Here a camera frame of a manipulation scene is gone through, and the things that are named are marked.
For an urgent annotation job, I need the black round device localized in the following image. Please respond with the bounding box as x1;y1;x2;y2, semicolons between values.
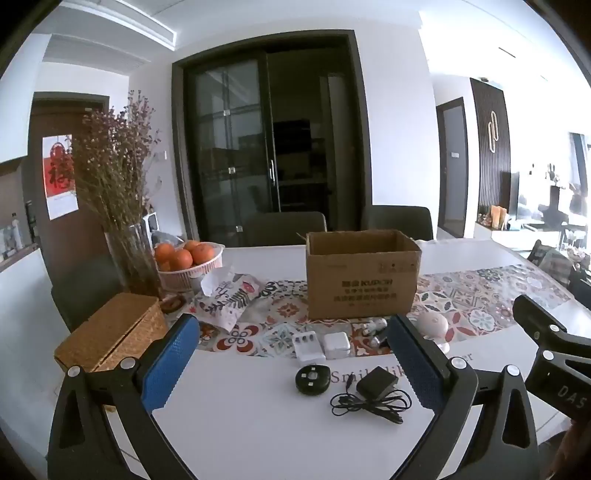
295;364;332;396

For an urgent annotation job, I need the black power adapter with cable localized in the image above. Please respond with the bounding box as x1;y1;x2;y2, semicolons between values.
330;368;413;424

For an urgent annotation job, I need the white power adapter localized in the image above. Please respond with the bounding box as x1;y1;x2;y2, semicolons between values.
323;331;352;360

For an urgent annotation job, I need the white fruit basket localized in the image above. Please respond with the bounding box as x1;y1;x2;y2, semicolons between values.
154;241;226;292

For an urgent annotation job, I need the small brown dish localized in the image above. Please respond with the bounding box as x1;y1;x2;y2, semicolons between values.
158;294;188;315

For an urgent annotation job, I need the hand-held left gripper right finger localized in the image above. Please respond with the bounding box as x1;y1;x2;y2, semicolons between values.
387;315;539;480

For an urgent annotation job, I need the woven wicker box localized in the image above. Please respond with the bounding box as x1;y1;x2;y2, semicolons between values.
54;292;169;374

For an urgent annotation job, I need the white battery charger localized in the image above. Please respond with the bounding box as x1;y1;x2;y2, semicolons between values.
292;331;320;365

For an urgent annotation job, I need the red wall calendar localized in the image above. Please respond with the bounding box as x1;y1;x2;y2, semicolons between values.
42;134;77;220

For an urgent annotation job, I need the dark grey door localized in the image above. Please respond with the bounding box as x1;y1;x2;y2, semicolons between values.
436;98;469;238

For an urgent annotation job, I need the plaid cushioned chair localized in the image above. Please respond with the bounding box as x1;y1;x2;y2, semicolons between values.
526;239;591;298

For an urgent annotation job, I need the brown cardboard box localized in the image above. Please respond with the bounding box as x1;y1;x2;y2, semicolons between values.
305;229;423;320

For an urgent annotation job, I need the dark dining chair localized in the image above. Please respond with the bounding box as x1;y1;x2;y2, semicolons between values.
51;258;125;333
245;211;328;247
362;205;434;241

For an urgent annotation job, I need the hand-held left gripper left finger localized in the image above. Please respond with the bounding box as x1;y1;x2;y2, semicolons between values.
47;314;201;480

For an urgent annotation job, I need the person's right hand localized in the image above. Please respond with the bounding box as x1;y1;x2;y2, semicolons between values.
551;429;591;480

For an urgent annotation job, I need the glass vase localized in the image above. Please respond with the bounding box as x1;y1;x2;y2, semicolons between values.
104;223;162;298

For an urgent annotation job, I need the dark slatted wall panel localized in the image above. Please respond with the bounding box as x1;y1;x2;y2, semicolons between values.
470;78;512;213

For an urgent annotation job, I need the tile patterned table runner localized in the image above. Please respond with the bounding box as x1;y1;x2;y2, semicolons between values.
159;263;575;358

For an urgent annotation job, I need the white round device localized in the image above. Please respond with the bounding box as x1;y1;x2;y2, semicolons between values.
412;313;451;356

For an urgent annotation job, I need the loop shaped wall ornament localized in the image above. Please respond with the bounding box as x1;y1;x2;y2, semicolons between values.
486;111;499;155

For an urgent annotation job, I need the floral tissue pouch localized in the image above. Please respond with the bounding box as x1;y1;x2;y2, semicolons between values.
191;272;265;333

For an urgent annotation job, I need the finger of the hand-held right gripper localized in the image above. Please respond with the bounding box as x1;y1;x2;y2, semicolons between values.
512;294;591;356

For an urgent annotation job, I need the white tissue paper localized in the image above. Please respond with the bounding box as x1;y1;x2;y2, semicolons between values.
200;269;237;296

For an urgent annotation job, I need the dark glass sliding door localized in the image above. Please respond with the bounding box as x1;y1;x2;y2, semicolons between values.
172;30;374;241

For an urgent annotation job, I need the television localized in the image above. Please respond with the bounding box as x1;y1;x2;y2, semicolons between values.
509;171;522;217

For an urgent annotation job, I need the brown wooden door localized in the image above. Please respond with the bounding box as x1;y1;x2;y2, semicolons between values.
28;92;112;278

